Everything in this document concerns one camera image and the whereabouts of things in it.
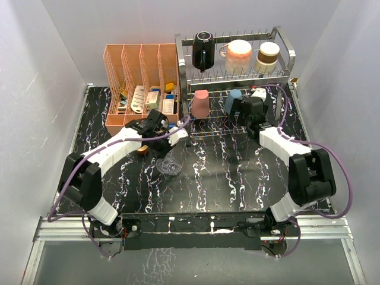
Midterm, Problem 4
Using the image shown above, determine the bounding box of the blue plastic tumbler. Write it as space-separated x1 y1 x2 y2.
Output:
224 89 242 115

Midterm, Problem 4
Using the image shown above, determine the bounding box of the small orange ceramic mug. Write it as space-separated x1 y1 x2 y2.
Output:
137 145 149 156

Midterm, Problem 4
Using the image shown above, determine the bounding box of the pink plastic tumbler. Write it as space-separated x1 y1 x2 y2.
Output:
191 90 210 119

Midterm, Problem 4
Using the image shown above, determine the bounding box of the pink textured mug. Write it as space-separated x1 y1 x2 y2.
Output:
218 39 252 74

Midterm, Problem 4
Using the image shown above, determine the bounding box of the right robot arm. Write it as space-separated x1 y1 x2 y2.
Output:
229 97 336 236

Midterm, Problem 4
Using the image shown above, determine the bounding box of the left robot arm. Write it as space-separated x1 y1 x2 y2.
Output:
55 110 174 237

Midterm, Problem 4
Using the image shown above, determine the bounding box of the steel two-tier dish rack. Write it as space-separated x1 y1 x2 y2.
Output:
175 26 296 147

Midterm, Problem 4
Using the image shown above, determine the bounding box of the white red-print box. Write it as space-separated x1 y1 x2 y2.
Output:
161 99 175 115

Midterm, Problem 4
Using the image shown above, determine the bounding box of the green and white box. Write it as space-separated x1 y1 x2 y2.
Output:
145 90 160 110

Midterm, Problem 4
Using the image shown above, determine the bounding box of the white barcode card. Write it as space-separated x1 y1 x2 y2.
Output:
131 85 145 113

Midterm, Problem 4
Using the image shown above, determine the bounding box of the yellow eraser block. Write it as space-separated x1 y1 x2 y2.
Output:
165 83 175 93

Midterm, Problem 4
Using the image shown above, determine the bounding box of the peach plastic desk organizer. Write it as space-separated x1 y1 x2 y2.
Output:
103 43 181 136

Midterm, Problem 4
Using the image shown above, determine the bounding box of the brown and cream cup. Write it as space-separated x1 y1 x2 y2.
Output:
254 42 280 74

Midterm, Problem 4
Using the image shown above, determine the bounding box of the black ceramic mug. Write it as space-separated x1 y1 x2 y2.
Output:
192 31 215 73

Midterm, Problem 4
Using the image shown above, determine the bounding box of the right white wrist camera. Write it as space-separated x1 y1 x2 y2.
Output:
251 87 267 102

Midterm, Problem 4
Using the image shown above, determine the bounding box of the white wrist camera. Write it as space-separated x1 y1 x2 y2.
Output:
251 87 267 102
167 126 188 146

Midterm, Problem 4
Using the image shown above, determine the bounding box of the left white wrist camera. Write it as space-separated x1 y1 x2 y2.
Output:
167 126 188 146

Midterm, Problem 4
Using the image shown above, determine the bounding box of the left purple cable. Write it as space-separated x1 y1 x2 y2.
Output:
46 115 191 262

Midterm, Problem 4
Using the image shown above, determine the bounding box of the purple cable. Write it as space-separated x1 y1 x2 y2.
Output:
46 115 191 262
258 84 354 259

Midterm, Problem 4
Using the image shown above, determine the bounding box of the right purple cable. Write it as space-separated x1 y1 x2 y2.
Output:
258 84 354 259

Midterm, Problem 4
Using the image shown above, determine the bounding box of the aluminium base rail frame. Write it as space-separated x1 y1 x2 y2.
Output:
22 214 366 284

